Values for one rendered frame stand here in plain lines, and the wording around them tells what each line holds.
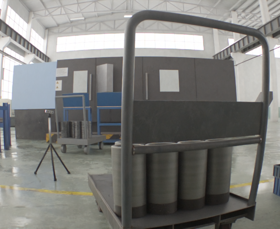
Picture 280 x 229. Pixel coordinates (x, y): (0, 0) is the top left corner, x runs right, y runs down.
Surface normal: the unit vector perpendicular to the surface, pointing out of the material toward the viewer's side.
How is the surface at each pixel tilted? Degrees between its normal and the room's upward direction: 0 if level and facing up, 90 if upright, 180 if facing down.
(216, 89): 86
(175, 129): 98
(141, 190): 90
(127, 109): 98
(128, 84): 98
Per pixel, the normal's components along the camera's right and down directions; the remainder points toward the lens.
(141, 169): 0.75, -0.01
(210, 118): 0.29, 0.14
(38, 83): 0.07, -0.07
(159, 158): -0.18, 0.00
